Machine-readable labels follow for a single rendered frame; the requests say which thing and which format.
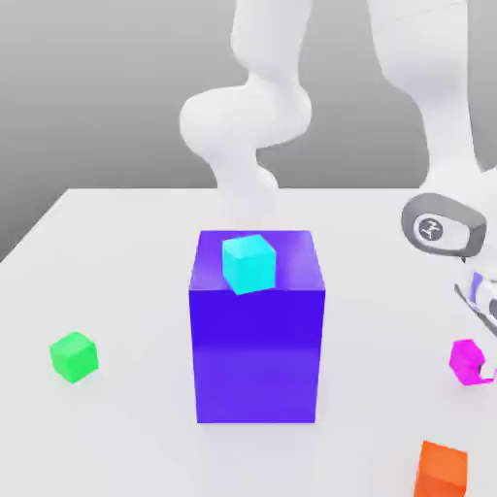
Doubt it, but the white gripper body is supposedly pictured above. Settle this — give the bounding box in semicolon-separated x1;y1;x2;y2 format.
453;283;497;366

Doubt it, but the small green cube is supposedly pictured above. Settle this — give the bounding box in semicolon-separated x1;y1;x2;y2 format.
49;330;100;384

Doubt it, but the small magenta cube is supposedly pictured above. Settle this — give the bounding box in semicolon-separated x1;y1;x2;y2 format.
448;338;497;387

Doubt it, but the small orange cube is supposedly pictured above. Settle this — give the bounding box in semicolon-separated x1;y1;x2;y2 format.
413;440;470;497

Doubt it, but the small cyan cube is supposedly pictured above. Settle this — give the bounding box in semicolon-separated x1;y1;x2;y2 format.
221;233;278;296

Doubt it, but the large blue box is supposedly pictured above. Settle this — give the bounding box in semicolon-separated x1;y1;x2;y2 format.
188;229;326;425

